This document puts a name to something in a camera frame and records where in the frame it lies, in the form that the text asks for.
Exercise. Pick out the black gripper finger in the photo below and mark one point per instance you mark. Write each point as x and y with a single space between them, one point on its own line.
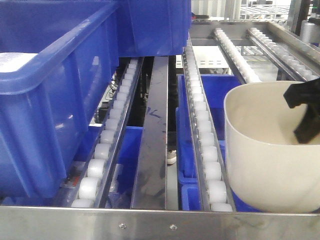
305 93

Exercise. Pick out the white plastic bin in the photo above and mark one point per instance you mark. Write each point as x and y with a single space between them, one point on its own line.
266 167

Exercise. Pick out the blue bin rear centre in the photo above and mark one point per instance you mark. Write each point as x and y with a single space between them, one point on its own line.
147 28

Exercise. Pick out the blue bin front left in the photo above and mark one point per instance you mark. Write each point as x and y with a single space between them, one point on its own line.
46 106

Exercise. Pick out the far right roller track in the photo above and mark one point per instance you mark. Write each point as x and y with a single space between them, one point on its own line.
292 67

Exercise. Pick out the right white roller track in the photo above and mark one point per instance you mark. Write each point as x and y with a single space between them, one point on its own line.
246 72

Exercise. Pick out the white roller track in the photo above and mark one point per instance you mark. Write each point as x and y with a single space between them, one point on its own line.
116 120
214 190
246 72

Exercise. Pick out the centre white roller track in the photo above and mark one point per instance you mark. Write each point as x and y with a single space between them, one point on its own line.
214 190

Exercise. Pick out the grey sneaker shoe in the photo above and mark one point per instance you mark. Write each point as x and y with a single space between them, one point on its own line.
171 157

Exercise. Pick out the left white roller track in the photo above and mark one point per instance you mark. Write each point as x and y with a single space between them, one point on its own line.
116 120

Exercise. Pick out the dark steel centre rail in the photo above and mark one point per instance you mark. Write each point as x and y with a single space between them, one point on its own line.
149 190

